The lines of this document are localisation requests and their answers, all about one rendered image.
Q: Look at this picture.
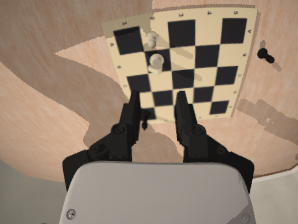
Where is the white knight chess piece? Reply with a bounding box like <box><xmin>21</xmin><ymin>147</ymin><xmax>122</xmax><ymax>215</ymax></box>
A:
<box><xmin>148</xmin><ymin>53</ymin><xmax>164</xmax><ymax>75</ymax></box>

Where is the white pawn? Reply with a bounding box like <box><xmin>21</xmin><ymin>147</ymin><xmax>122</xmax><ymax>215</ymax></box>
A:
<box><xmin>146</xmin><ymin>32</ymin><xmax>159</xmax><ymax>49</ymax></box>

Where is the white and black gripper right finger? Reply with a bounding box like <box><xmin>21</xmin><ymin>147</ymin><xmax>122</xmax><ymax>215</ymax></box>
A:
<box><xmin>174</xmin><ymin>91</ymin><xmax>254</xmax><ymax>194</ymax></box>

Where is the chessboard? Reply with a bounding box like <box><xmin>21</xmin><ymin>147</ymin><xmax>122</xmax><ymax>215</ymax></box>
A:
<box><xmin>101</xmin><ymin>7</ymin><xmax>257</xmax><ymax>125</ymax></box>

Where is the black pawn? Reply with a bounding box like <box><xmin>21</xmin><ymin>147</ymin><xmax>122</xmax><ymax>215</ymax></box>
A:
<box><xmin>257</xmin><ymin>48</ymin><xmax>275</xmax><ymax>63</ymax></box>

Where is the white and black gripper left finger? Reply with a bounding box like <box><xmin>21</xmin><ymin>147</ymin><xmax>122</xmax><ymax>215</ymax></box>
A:
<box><xmin>62</xmin><ymin>90</ymin><xmax>141</xmax><ymax>192</ymax></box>

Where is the black bishop chess piece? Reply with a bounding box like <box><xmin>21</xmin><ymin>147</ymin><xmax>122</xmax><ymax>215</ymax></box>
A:
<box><xmin>141</xmin><ymin>110</ymin><xmax>151</xmax><ymax>131</ymax></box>

